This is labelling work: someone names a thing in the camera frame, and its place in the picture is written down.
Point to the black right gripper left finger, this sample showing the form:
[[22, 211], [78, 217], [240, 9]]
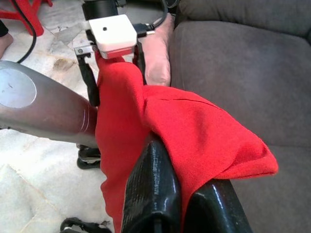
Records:
[[153, 199]]

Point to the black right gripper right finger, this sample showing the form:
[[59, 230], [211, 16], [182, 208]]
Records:
[[216, 211]]

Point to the grey fabric sofa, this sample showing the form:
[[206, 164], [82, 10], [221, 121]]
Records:
[[243, 72]]

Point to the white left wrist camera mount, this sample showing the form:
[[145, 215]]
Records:
[[111, 31]]

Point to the red plastic stool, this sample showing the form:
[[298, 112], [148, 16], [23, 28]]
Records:
[[36, 28]]

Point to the person leg with bare foot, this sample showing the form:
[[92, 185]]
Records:
[[5, 44]]

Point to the red fabric pillow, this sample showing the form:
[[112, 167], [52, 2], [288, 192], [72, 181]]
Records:
[[194, 126]]

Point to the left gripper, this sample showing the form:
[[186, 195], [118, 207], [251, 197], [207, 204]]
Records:
[[82, 47]]

